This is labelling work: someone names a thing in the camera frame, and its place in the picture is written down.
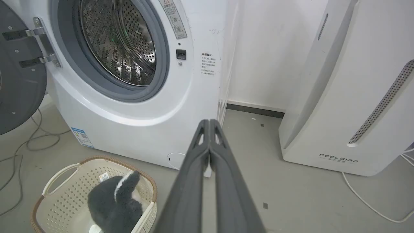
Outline dark grey and white garment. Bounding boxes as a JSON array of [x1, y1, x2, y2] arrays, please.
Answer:
[[87, 171, 144, 233]]

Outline dark washing machine door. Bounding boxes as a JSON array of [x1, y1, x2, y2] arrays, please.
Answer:
[[0, 0, 62, 136]]

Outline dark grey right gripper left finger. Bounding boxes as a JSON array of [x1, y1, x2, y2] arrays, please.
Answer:
[[153, 119, 211, 233]]

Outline white front-load washing machine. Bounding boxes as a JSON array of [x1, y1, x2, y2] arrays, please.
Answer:
[[3, 0, 239, 178]]

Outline white air purifier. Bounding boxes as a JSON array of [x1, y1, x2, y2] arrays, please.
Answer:
[[279, 0, 414, 177]]

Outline grey floor cable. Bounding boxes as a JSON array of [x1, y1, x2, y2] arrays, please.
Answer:
[[0, 108, 71, 216]]

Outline white power cable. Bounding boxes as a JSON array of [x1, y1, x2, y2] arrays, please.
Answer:
[[342, 147, 414, 223]]

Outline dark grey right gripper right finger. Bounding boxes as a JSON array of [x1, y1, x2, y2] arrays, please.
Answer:
[[210, 119, 266, 233]]

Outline cream perforated laundry basket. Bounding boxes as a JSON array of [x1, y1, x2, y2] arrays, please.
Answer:
[[31, 156, 158, 233]]

